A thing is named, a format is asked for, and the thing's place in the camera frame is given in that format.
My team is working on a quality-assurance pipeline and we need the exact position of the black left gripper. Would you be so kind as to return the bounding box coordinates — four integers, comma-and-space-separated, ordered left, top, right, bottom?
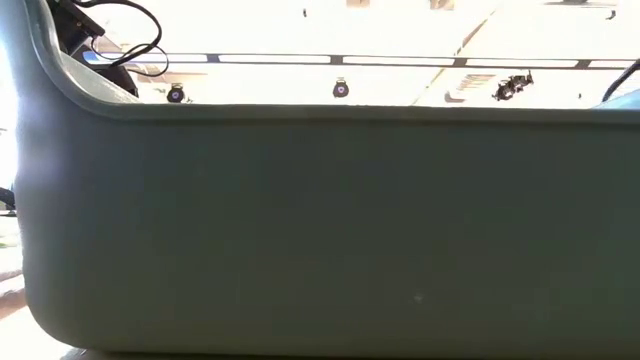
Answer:
47, 0, 139, 99

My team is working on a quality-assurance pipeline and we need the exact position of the dark slate plastic bin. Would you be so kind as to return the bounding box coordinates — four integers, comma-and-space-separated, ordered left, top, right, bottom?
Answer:
0, 0, 640, 359

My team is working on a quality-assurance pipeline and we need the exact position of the black irregular object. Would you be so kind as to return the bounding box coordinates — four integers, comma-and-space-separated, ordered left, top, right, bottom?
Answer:
492, 70, 535, 103

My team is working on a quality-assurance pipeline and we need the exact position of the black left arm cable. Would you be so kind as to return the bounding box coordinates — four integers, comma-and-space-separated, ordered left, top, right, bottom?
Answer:
74, 0, 170, 79

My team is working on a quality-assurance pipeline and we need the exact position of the long segmented horizontal rail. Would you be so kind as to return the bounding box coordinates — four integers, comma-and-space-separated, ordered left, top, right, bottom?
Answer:
82, 51, 640, 70

